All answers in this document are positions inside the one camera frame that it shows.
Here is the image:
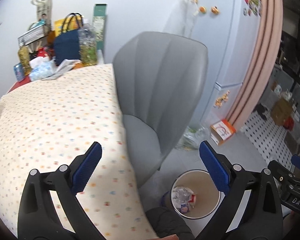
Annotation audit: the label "white tissue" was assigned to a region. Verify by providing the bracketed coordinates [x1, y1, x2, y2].
[179, 202, 195, 215]

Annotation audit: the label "white trash bin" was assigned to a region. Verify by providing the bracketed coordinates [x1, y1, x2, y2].
[168, 170, 221, 220]

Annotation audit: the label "orange white cardboard box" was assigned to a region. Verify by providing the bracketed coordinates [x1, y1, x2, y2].
[210, 119, 236, 146]

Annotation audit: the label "black clothed knee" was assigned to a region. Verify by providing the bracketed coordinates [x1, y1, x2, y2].
[146, 207, 195, 240]

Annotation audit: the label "floral cream tablecloth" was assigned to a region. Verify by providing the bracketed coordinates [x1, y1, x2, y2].
[0, 64, 156, 239]

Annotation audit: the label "clear plastic bag on floor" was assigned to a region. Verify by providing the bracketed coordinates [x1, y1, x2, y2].
[175, 126, 210, 151]

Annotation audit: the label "blue tissue pack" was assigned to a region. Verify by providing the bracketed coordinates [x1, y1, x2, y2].
[29, 60, 56, 82]

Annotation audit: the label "blue drink can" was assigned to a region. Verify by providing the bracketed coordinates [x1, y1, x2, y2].
[13, 63, 25, 82]

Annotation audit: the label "white cloth on table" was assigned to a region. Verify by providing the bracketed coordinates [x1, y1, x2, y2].
[43, 59, 82, 80]

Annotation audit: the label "red lidded jar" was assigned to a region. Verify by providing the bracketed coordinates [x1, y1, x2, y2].
[37, 47, 50, 57]

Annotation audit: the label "white refrigerator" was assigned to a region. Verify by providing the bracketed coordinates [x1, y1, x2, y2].
[190, 0, 262, 127]

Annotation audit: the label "yellow tea bottle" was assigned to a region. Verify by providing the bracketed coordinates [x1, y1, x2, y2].
[18, 46, 32, 75]

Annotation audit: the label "grey upholstered chair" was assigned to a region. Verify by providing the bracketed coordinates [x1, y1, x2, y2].
[113, 31, 208, 187]

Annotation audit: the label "navy blue tote bag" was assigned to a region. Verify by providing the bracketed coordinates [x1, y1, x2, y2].
[52, 12, 84, 66]

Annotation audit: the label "white hanging tote bag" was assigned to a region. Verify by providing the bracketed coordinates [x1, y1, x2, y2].
[163, 0, 199, 38]

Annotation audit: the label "clear bottle with green label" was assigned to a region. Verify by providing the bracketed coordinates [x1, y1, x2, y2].
[78, 19, 97, 66]

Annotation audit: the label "yellow snack bag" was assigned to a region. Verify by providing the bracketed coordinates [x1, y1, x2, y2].
[54, 17, 82, 36]

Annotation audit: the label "paper bag with face print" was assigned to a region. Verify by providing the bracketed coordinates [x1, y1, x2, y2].
[31, 0, 52, 24]

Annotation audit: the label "green carton box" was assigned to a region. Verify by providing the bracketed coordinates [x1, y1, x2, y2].
[92, 4, 107, 50]

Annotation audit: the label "wire mesh basket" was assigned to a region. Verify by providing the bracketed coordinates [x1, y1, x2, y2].
[18, 23, 51, 47]

